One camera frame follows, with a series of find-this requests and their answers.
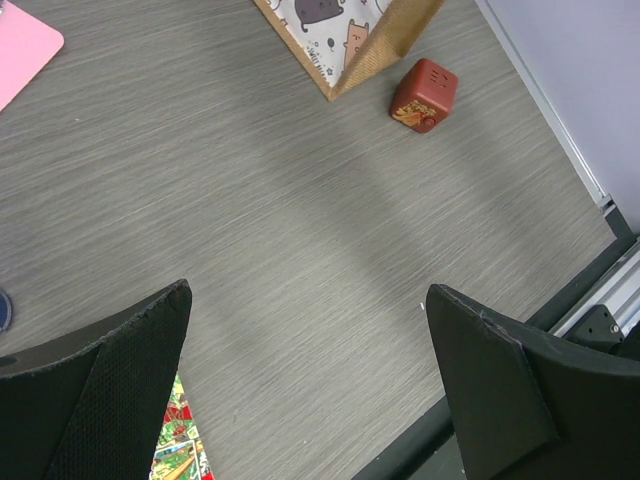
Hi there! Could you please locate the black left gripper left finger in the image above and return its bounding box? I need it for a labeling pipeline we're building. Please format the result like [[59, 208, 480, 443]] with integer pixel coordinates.
[[1, 280, 192, 479]]

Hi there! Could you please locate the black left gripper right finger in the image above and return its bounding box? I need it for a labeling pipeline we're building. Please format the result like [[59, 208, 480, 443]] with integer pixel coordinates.
[[426, 284, 639, 479]]

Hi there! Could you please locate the burlap canvas tote bag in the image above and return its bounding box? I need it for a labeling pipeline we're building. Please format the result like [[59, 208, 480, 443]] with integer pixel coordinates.
[[254, 0, 444, 101]]

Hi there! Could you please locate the red comic paperback book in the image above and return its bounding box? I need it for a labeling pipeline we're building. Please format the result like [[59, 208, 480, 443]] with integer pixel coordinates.
[[149, 375, 215, 480]]

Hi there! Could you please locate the red cube power adapter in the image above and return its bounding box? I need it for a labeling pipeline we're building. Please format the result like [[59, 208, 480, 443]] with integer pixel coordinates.
[[390, 58, 458, 133]]

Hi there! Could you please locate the pink clipboard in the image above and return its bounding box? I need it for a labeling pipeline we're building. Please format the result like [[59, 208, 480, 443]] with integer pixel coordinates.
[[0, 1, 64, 110]]

